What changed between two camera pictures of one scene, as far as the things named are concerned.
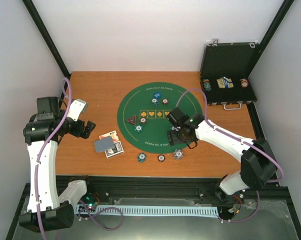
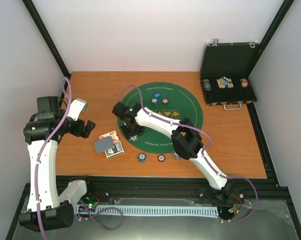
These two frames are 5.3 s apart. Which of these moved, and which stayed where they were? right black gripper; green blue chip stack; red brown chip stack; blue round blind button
Moved: right black gripper
Stayed: red brown chip stack; green blue chip stack; blue round blind button
